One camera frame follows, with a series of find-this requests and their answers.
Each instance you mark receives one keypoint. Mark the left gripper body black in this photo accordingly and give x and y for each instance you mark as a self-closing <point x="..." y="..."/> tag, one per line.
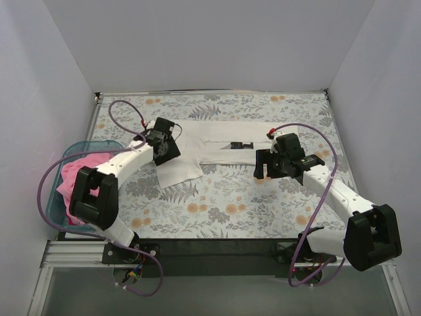
<point x="168" y="150"/>

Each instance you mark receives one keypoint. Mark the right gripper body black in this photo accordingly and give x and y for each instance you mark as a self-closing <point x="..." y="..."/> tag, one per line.
<point x="263" y="163"/>

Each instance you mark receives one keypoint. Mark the white t shirt robot print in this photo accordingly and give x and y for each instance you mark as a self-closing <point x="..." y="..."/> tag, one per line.
<point x="213" y="143"/>

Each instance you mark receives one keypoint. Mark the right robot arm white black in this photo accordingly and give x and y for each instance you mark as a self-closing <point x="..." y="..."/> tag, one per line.
<point x="371" y="236"/>

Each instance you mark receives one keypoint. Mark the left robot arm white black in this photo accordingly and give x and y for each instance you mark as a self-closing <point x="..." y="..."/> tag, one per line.
<point x="95" y="195"/>

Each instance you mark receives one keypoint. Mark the floral table cloth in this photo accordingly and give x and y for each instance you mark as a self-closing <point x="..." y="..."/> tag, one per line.
<point x="227" y="201"/>

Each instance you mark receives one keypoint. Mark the pink t shirt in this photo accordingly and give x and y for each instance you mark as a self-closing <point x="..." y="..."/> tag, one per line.
<point x="69" y="172"/>

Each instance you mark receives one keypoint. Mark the teal plastic basket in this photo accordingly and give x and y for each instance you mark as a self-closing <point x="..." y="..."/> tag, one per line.
<point x="56" y="209"/>

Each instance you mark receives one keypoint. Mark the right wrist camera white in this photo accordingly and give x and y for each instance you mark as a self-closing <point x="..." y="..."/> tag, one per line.
<point x="273" y="134"/>

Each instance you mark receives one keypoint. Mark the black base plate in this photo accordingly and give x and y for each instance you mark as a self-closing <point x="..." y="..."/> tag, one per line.
<point x="221" y="257"/>

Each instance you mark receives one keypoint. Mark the aluminium frame rail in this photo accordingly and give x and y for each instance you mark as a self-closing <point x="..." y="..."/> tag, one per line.
<point x="70" y="251"/>

